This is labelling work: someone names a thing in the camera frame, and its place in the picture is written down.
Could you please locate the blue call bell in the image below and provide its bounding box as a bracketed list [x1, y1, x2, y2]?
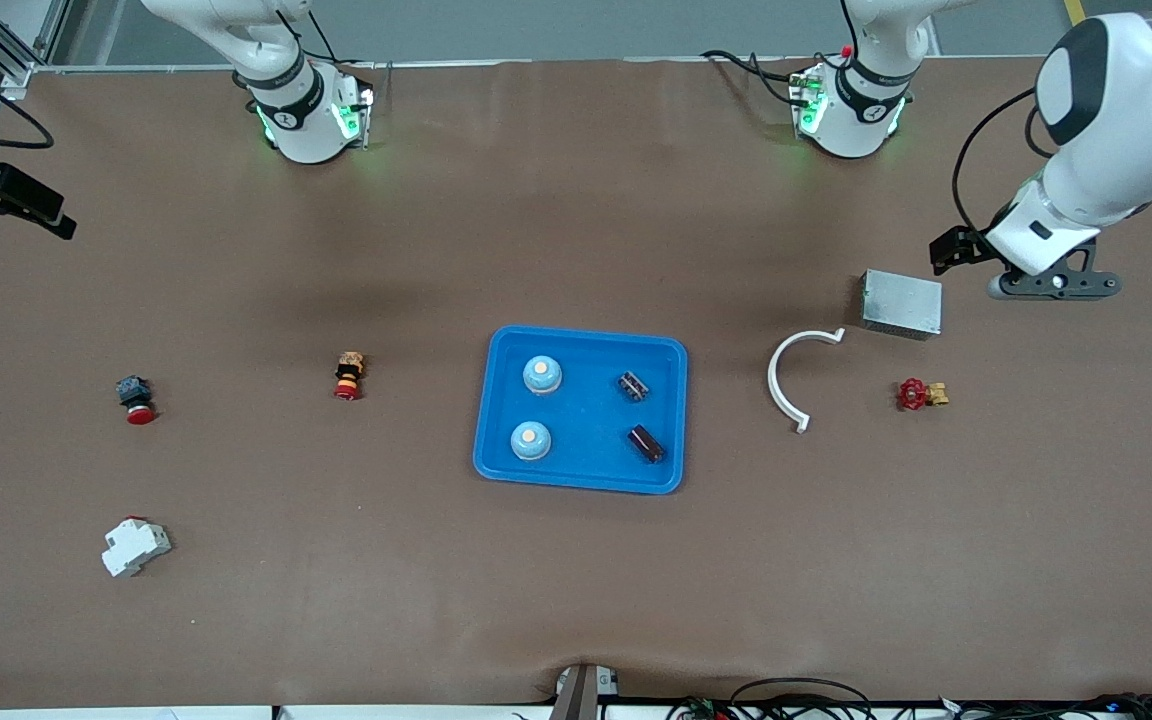
[522, 355, 564, 397]
[510, 420, 553, 462]

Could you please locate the blue plastic tray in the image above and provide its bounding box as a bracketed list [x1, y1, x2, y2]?
[472, 325, 689, 496]

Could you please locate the grey metal box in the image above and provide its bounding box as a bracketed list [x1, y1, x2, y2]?
[858, 269, 944, 342]

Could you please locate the white curved plastic clamp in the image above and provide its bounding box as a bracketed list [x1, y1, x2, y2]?
[767, 328, 847, 434]

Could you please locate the red mushroom emergency button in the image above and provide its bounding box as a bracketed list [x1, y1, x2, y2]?
[116, 375, 157, 426]

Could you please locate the white circuit breaker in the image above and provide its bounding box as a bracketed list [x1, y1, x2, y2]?
[101, 516, 173, 579]

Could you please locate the red yellow push button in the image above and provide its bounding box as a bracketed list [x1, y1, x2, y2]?
[334, 351, 367, 402]

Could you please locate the brown table mat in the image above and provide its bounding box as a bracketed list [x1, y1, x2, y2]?
[0, 55, 1152, 711]

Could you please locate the aluminium frame post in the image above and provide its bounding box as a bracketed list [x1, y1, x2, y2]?
[0, 0, 72, 103]

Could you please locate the red handled brass valve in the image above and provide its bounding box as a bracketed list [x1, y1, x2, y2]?
[897, 377, 950, 412]

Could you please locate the black cable bundle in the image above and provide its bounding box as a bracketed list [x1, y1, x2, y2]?
[666, 677, 1152, 720]

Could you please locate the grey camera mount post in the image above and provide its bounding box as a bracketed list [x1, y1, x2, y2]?
[548, 662, 622, 720]

